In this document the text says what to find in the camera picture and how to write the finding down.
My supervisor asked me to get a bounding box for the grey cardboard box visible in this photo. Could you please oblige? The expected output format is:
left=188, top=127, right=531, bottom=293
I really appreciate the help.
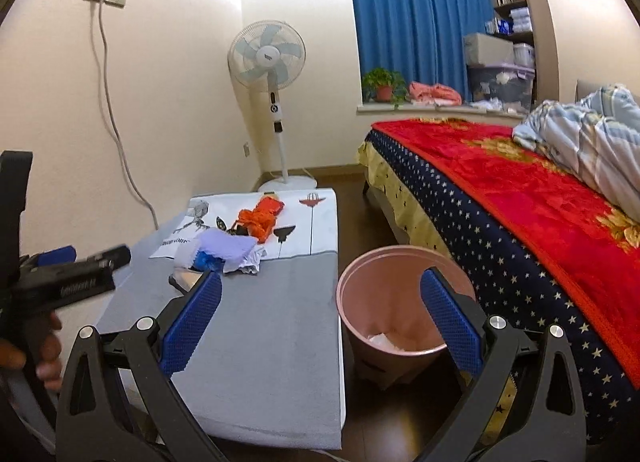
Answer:
left=463, top=33, right=514, bottom=66

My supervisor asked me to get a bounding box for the black snack packet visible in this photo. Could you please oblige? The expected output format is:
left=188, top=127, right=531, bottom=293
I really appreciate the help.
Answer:
left=168, top=268, right=202, bottom=295

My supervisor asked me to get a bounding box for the clear storage box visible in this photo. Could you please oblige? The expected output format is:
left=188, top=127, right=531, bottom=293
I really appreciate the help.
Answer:
left=468, top=64, right=535, bottom=112

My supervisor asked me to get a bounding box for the striped grey quilt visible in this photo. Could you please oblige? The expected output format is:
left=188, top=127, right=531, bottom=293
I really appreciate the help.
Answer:
left=512, top=84, right=639, bottom=221

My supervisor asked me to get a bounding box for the pink trash bin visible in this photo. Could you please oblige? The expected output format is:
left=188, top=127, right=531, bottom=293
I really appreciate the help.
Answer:
left=336, top=245, right=475, bottom=390

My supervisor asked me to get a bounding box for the blue plastic wrapper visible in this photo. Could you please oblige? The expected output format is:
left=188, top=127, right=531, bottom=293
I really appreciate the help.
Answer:
left=191, top=251, right=224, bottom=273

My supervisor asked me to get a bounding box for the lavender foam net wrap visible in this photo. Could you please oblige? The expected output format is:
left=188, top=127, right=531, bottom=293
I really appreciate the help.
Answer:
left=174, top=228, right=257, bottom=271

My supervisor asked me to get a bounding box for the white standing fan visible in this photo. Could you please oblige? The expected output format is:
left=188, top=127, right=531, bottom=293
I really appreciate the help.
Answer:
left=228, top=19, right=317, bottom=193

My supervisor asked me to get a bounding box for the person's left hand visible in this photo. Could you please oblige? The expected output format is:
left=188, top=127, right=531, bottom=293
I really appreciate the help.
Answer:
left=0, top=310, right=65, bottom=393

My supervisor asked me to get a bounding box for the red floral blanket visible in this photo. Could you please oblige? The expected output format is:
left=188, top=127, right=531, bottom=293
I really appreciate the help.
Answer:
left=371, top=120, right=639, bottom=385

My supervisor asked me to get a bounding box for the potted green plant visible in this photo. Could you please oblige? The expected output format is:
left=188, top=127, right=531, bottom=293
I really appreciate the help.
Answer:
left=361, top=67, right=409, bottom=107

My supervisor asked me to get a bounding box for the pink folded cloth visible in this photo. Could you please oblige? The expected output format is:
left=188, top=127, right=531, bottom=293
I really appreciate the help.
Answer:
left=409, top=81, right=462, bottom=106

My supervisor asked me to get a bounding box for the blue curtain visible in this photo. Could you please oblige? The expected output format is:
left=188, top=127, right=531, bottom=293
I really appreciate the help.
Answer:
left=352, top=0, right=494, bottom=100

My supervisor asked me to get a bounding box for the grey power cable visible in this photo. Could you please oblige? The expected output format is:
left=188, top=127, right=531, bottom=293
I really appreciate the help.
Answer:
left=89, top=0, right=161, bottom=231

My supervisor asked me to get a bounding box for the orange plastic bag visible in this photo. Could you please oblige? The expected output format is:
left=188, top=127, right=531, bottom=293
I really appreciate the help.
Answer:
left=234, top=193, right=284, bottom=245

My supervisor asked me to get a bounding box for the navy star bed sheet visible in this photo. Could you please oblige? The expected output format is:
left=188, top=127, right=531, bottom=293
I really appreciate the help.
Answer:
left=360, top=130, right=636, bottom=445

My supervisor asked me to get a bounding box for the wooden bookshelf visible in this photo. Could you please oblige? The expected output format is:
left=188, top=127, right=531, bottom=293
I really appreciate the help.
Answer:
left=491, top=0, right=560, bottom=104

